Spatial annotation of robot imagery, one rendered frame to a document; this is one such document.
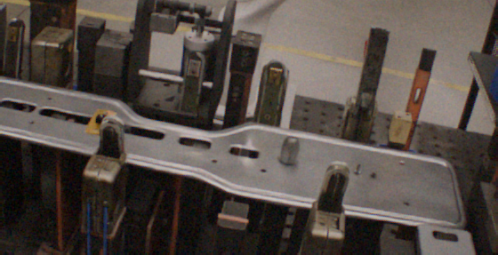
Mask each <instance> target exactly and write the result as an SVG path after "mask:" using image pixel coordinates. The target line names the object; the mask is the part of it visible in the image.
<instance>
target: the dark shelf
mask: <svg viewBox="0 0 498 255"><path fill-rule="evenodd" d="M468 61H469V65H470V67H471V70H472V72H473V75H474V76H475V78H476V81H477V83H478V88H479V90H480V93H481V95H482V96H483V99H484V103H485V105H486V109H487V111H488V113H489V117H490V119H491V121H492V123H493V126H494V119H495V118H496V116H498V102H497V100H496V99H495V98H494V96H493V95H492V94H491V92H490V91H489V88H490V85H491V83H492V81H493V77H494V72H495V70H496V68H497V66H496V65H497V63H498V57H495V56H490V55H486V54H483V53H481V52H474V51H470V54H469V56H468ZM494 128H495V126H494Z"/></svg>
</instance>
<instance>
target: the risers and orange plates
mask: <svg viewBox="0 0 498 255"><path fill-rule="evenodd" d="M164 199H165V191H160V194H159V196H158V198H157V182H155V181H153V180H151V179H142V178H139V179H138V181H137V183H136V185H135V187H134V191H133V194H132V196H131V198H130V201H129V203H128V204H127V206H126V222H125V224H124V253H123V255H156V254H157V249H158V246H159V245H160V243H161V238H162V237H161V230H162V222H163V215H164V207H165V201H164ZM247 201H248V200H246V199H242V198H237V197H234V200H233V202H234V203H242V204H247Z"/></svg>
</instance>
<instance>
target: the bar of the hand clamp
mask: <svg viewBox="0 0 498 255"><path fill-rule="evenodd" d="M389 37H390V29H389V28H383V27H377V26H375V25H374V24H372V25H371V27H370V31H369V36H368V39H367V43H366V50H365V57H364V61H363V65H362V69H361V73H360V77H359V80H358V88H357V95H356V104H355V107H354V111H353V115H357V112H358V109H359V105H360V100H361V96H362V92H365V93H370V94H371V95H370V100H369V103H368V104H369V108H368V109H367V110H366V117H368V118H371V115H372V112H373V108H374V102H375V98H376V94H377V90H378V86H379V82H380V79H381V71H382V65H383V62H384V58H385V54H386V51H387V44H388V41H389Z"/></svg>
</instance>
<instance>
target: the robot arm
mask: <svg viewBox="0 0 498 255"><path fill-rule="evenodd" d="M284 1H286V0H252V1H249V2H243V3H237V8H236V15H235V21H234V27H233V33H232V35H236V34H237V31H238V30H243V31H245V32H252V33H256V34H261V35H262V38H261V47H260V52H259V59H258V62H257V66H256V69H255V73H254V74H253V84H252V89H251V94H250V99H249V105H247V111H246V117H245V118H249V117H253V116H254V114H253V113H254V109H255V106H256V100H257V95H258V90H259V87H258V82H259V76H260V70H261V59H262V53H263V47H264V41H265V35H266V30H267V26H268V22H269V18H270V16H271V14H272V13H273V12H274V11H275V10H276V9H277V8H278V6H280V5H281V4H282V3H283V2H284ZM225 8H226V6H225V7H224V8H223V9H222V10H221V14H220V17H219V21H222V20H223V15H224V12H225ZM234 39H235V37H232V39H231V46H230V51H229V64H230V58H231V52H232V45H233V42H234ZM229 64H228V69H227V75H226V82H224V88H223V93H222V95H221V100H220V103H219V106H218V109H217V112H216V115H217V116H223V115H224V109H226V102H227V96H228V90H229V79H230V72H229Z"/></svg>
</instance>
